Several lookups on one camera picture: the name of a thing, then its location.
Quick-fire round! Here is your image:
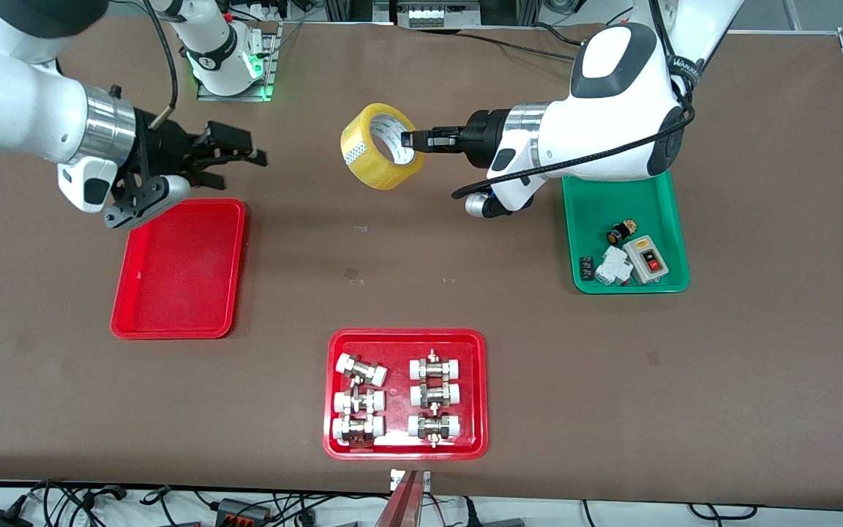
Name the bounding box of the red metal bar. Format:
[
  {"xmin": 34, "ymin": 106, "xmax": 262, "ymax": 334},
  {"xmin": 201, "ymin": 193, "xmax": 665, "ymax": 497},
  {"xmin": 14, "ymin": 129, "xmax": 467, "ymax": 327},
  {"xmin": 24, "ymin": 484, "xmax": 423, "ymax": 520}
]
[{"xmin": 374, "ymin": 470, "xmax": 428, "ymax": 527}]

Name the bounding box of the orange black power adapter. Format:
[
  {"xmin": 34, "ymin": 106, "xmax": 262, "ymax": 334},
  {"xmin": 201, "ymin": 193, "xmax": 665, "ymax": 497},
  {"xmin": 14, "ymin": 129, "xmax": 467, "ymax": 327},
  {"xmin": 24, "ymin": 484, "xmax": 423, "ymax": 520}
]
[{"xmin": 215, "ymin": 498, "xmax": 274, "ymax": 527}]

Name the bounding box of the grey switch box red button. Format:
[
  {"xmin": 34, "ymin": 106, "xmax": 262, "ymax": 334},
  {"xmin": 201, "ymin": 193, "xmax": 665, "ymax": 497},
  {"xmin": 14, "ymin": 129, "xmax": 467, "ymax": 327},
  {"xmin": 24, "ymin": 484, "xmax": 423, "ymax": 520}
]
[{"xmin": 623, "ymin": 234, "xmax": 670, "ymax": 285}]

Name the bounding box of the white grey terminal device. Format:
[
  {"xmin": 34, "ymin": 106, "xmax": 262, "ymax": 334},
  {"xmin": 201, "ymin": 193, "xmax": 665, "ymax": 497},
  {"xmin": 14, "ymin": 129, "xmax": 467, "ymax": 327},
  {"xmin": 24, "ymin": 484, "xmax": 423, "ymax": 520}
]
[{"xmin": 394, "ymin": 0, "xmax": 482, "ymax": 29}]

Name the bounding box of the white label plate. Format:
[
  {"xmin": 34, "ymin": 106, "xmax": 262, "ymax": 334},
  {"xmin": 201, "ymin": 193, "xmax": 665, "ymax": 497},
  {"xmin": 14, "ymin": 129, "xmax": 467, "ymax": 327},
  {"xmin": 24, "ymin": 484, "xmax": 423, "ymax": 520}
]
[{"xmin": 390, "ymin": 468, "xmax": 432, "ymax": 493}]

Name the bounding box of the yellow packing tape roll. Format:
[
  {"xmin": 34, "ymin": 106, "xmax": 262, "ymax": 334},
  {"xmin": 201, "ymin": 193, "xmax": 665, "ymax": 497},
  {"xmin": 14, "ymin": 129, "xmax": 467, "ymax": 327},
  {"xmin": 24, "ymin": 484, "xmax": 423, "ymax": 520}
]
[{"xmin": 340, "ymin": 102, "xmax": 426, "ymax": 191}]

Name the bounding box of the empty red plastic tray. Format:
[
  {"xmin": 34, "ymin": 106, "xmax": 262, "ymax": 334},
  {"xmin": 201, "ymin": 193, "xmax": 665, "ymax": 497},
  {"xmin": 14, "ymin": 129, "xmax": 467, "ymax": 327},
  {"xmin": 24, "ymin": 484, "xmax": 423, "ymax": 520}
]
[{"xmin": 110, "ymin": 198, "xmax": 248, "ymax": 340}]

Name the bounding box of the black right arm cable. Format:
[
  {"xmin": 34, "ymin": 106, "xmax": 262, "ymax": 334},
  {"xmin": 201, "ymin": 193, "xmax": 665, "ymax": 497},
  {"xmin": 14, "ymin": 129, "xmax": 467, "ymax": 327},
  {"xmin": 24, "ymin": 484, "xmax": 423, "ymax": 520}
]
[{"xmin": 140, "ymin": 0, "xmax": 181, "ymax": 129}]

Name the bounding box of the tilted white brass pipe fitting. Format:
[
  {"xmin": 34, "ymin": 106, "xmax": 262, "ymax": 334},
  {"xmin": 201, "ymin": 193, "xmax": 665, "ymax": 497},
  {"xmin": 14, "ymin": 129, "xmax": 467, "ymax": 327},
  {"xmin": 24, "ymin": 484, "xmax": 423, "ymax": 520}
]
[{"xmin": 336, "ymin": 353, "xmax": 389, "ymax": 387}]

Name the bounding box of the red tray holding fittings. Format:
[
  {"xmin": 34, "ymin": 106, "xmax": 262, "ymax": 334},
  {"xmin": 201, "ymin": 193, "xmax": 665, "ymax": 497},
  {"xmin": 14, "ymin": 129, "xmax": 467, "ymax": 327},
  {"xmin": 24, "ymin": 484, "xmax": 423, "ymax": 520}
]
[{"xmin": 323, "ymin": 328, "xmax": 490, "ymax": 460}]

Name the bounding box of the white terminal block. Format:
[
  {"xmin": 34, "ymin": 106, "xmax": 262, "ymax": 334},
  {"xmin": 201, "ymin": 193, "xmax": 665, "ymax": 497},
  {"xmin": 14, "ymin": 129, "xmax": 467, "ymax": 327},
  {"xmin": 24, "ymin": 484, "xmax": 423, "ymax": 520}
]
[{"xmin": 595, "ymin": 247, "xmax": 633, "ymax": 287}]

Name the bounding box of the green plastic tray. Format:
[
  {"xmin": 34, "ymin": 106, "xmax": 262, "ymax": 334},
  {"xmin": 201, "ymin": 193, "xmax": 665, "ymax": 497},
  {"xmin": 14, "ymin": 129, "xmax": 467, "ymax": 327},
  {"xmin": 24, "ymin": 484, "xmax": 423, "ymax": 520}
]
[{"xmin": 562, "ymin": 172, "xmax": 691, "ymax": 295}]

